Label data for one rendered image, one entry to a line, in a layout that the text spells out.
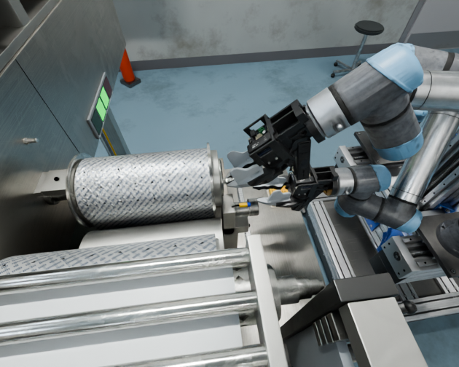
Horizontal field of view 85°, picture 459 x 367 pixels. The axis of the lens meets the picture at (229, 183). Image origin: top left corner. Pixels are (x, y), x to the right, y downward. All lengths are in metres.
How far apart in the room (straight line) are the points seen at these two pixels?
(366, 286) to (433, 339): 1.78
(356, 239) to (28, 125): 1.65
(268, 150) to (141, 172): 0.23
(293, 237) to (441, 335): 1.36
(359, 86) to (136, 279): 0.38
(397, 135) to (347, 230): 1.33
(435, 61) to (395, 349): 0.74
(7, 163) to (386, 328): 0.53
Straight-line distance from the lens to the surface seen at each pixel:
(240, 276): 0.30
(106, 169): 0.50
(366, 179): 0.74
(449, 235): 1.15
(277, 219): 0.88
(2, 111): 0.55
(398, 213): 0.85
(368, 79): 0.44
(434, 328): 2.04
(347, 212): 0.85
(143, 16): 3.40
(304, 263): 0.83
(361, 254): 1.74
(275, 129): 0.44
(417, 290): 1.81
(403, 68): 0.44
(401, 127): 0.49
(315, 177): 0.66
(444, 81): 0.64
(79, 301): 0.25
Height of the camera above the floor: 1.65
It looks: 53 degrees down
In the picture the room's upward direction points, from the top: straight up
